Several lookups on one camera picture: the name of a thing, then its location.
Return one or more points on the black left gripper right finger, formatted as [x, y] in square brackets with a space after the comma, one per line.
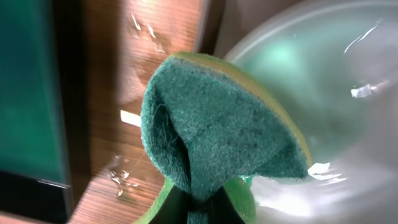
[220, 210]

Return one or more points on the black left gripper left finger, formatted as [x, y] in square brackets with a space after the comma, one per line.
[175, 208]

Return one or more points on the green yellow sponge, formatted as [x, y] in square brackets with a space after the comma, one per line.
[205, 124]

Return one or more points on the white plate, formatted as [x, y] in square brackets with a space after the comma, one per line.
[333, 67]

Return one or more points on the black water tray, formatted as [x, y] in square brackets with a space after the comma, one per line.
[45, 153]

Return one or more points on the dark grey serving tray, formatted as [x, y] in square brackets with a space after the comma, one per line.
[223, 23]

